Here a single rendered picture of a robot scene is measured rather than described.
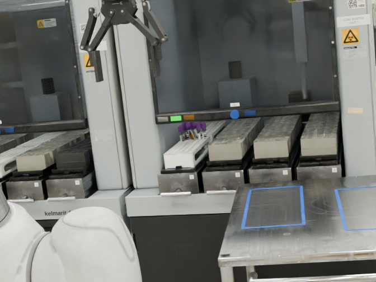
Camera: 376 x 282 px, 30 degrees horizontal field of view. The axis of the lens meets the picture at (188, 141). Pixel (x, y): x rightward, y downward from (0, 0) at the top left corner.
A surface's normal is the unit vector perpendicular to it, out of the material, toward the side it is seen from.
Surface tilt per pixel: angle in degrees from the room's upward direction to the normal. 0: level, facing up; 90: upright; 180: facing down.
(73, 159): 90
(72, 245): 66
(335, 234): 0
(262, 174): 90
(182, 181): 90
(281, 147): 90
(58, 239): 62
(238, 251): 0
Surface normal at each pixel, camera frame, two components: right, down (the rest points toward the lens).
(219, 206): -0.23, 0.20
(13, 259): 0.44, 0.06
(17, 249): 0.67, -0.09
